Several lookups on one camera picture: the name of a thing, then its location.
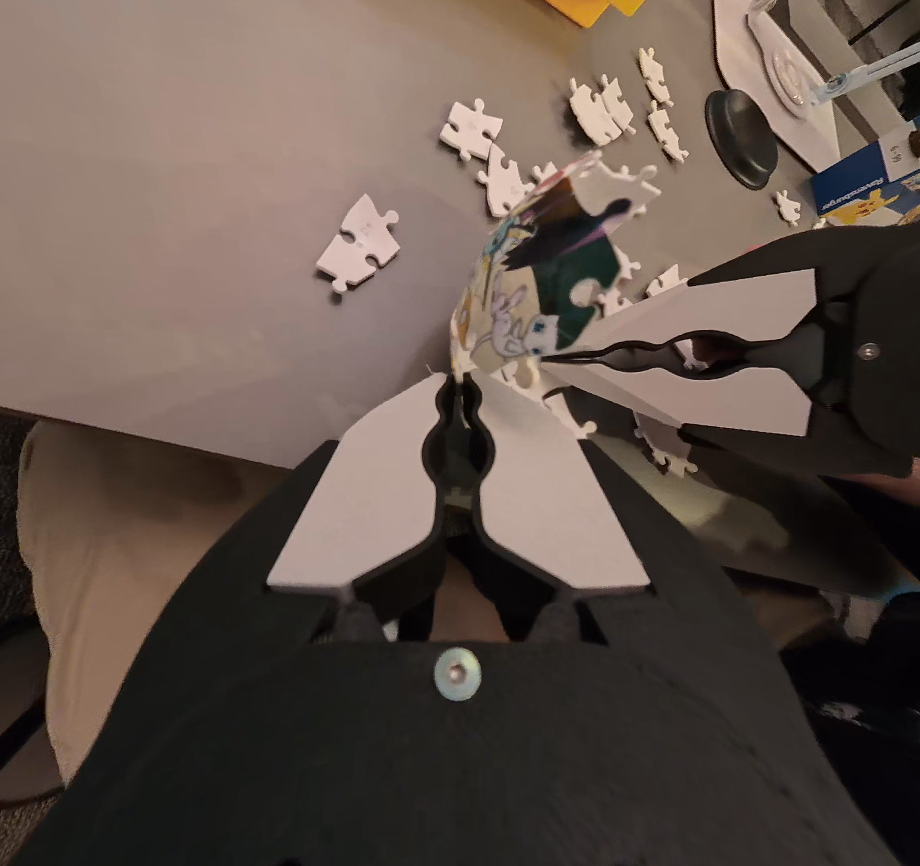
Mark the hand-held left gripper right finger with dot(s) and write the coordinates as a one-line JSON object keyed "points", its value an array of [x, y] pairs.
{"points": [[553, 514]]}

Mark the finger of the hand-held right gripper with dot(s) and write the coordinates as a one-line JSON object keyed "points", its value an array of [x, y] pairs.
{"points": [[733, 302], [719, 399]]}

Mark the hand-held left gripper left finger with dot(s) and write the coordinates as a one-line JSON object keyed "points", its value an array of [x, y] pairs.
{"points": [[374, 507]]}

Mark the partly built puzzle ball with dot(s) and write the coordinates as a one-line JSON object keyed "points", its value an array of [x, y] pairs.
{"points": [[553, 270]]}

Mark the puzzle pieces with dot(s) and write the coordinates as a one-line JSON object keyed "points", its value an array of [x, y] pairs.
{"points": [[359, 241]]}

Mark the blue puzzle box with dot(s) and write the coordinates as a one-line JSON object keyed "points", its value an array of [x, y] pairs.
{"points": [[848, 190]]}

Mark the black round ball stand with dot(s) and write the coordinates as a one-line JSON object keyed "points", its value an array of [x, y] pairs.
{"points": [[740, 133]]}

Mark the person's beige trousers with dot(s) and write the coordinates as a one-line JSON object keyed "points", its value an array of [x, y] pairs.
{"points": [[108, 557]]}

